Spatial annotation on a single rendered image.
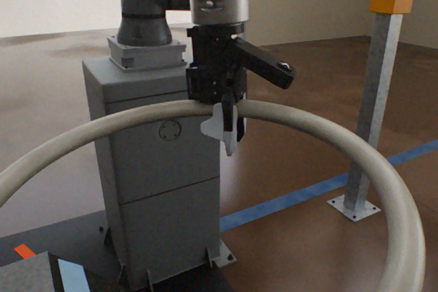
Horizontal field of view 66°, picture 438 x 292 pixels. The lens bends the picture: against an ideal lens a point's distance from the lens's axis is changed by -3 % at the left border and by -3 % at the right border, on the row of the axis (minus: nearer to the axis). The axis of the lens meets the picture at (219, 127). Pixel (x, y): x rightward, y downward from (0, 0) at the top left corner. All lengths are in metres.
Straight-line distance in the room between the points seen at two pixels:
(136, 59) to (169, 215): 0.58
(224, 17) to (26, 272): 0.42
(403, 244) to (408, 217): 0.04
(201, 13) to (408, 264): 0.39
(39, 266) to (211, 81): 0.35
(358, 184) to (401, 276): 1.59
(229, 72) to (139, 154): 0.69
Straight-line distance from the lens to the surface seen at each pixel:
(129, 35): 1.20
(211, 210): 1.42
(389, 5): 1.62
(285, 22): 6.52
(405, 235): 0.34
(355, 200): 1.94
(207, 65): 0.56
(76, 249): 1.76
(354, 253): 1.75
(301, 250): 1.70
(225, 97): 0.53
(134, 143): 1.15
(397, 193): 0.39
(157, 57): 1.20
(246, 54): 0.53
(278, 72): 0.53
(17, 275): 0.52
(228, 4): 0.51
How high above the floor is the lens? 1.14
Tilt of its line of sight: 24 degrees down
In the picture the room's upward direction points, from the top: straight up
